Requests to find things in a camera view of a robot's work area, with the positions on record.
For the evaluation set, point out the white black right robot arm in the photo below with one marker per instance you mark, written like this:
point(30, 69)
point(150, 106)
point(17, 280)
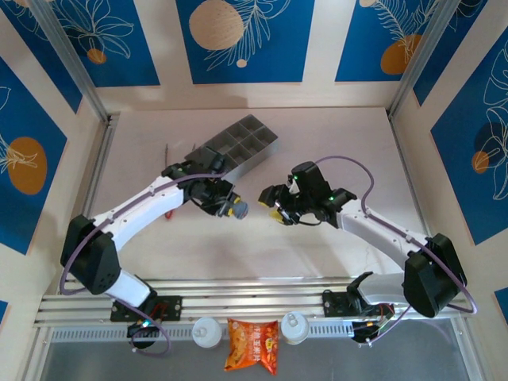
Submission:
point(377, 234)

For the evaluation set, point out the grey compartment organizer tray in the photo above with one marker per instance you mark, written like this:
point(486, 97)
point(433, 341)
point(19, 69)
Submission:
point(254, 139)

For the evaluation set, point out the white can with pull tab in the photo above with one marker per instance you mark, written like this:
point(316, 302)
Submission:
point(295, 329)

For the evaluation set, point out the left white round cap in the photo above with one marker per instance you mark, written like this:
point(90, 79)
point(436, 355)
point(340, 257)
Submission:
point(206, 332)

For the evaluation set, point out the orange snack bag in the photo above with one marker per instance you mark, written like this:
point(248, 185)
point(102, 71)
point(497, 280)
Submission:
point(250, 345)

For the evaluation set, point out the aluminium frame rail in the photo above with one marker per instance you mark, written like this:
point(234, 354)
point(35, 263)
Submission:
point(254, 297)

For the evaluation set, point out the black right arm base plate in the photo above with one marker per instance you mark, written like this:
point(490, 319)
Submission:
point(331, 303)

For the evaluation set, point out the aluminium side rail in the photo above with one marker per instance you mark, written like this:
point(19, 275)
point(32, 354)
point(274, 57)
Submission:
point(416, 198)
point(100, 170)

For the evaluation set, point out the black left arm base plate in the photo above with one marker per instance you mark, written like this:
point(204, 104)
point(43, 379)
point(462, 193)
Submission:
point(174, 307)

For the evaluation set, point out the aluminium corner post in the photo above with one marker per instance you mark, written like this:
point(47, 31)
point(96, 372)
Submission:
point(421, 59)
point(72, 59)

